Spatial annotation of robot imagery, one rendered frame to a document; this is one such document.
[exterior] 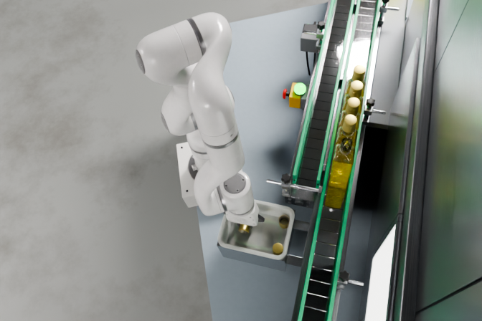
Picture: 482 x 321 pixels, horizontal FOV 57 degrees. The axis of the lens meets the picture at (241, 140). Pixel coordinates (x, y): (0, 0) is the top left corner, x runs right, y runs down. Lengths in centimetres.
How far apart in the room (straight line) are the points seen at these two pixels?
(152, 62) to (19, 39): 280
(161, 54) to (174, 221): 168
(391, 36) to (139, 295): 177
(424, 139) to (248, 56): 128
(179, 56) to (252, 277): 93
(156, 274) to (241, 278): 94
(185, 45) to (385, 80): 87
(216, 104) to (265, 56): 117
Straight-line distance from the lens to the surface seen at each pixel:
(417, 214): 90
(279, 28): 221
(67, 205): 286
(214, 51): 99
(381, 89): 165
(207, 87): 95
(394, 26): 184
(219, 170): 111
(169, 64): 102
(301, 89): 166
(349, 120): 124
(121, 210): 271
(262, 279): 167
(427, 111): 101
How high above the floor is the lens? 239
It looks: 61 degrees down
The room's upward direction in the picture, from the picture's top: 12 degrees counter-clockwise
